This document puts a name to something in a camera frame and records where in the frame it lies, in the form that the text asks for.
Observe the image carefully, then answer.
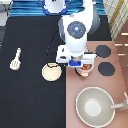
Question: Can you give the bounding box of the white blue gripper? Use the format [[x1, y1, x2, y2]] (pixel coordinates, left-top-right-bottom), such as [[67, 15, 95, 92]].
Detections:
[[56, 45, 96, 68]]

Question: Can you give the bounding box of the small pink pot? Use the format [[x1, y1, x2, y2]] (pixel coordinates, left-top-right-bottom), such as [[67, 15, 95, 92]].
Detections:
[[76, 64, 94, 77]]

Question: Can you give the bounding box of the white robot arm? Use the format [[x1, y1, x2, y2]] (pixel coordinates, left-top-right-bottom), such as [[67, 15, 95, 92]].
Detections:
[[44, 0, 100, 67]]

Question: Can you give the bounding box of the cream round plate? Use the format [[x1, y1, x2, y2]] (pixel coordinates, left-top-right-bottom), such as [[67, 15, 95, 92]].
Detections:
[[42, 63, 62, 81]]

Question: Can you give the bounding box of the black burner back right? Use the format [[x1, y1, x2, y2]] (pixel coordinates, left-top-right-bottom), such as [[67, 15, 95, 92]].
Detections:
[[96, 45, 111, 58]]

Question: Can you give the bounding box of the pink toy stove top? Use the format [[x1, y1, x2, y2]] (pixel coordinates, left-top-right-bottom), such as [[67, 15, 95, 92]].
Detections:
[[66, 41, 126, 128]]

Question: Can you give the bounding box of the black table mat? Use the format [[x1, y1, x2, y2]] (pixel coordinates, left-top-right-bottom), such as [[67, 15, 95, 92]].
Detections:
[[0, 15, 112, 128]]

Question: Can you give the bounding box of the large grey frying pan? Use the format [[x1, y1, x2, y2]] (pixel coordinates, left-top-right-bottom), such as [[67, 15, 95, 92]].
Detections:
[[76, 87, 128, 128]]

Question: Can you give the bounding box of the black cable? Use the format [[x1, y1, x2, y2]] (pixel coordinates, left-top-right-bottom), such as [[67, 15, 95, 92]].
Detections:
[[45, 29, 65, 70]]

